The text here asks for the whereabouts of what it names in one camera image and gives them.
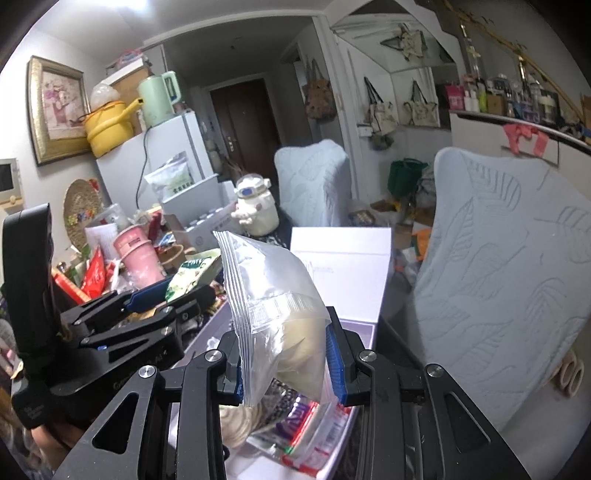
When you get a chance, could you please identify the white refrigerator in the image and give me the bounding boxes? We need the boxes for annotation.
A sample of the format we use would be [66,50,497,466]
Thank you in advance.
[96,110,213,217]

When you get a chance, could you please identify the lavender cardboard box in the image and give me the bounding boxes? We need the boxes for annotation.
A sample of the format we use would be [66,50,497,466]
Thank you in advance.
[168,225,394,480]

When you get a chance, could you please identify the yellow watering can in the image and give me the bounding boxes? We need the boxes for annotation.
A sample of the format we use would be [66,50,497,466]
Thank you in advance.
[83,98,143,158]

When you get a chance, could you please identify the mint green kettle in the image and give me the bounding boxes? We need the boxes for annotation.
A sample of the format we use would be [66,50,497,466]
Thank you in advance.
[137,71,181,128]

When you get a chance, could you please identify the near light blue chair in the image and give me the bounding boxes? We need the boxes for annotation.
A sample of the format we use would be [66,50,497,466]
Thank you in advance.
[406,147,590,428]

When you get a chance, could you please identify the green white medicine packet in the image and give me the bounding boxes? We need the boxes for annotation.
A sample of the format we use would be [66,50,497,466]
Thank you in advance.
[164,248,222,303]

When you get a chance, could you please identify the woven straw fan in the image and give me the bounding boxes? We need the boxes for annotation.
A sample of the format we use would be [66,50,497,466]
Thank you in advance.
[63,178,103,250]

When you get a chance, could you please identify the light blue chair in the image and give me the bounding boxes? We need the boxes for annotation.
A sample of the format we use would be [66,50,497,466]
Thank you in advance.
[274,139,352,227]
[406,147,590,428]

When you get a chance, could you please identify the pink stacked cups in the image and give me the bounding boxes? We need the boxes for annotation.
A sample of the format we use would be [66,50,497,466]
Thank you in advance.
[113,225,165,289]

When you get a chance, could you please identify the brown patterned hanging bag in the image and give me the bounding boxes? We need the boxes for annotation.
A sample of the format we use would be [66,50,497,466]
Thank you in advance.
[303,58,338,122]

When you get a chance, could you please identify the far light blue chair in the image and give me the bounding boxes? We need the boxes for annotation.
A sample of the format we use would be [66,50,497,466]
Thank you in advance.
[274,139,352,227]

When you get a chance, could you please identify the silver purple snack packet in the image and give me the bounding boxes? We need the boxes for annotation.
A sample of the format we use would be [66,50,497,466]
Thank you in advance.
[246,380,320,458]

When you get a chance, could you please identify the beige tote bag left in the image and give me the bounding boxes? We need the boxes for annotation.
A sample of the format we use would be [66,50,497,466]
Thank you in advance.
[363,77,398,136]

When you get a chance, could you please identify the astronaut figurine jar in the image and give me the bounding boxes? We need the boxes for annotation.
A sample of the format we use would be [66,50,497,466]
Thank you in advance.
[231,173,280,237]

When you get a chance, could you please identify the white storage bin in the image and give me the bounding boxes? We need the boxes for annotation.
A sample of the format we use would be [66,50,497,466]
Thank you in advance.
[161,175,245,252]

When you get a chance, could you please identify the gold framed picture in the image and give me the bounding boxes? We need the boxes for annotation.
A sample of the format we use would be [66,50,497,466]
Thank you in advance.
[27,56,90,166]

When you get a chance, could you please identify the red white snack packet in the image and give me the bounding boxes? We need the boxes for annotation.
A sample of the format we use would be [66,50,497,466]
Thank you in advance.
[280,403,353,477]

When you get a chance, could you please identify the clear bag of beige powder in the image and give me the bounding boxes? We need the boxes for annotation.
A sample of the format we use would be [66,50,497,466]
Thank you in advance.
[214,231,332,406]

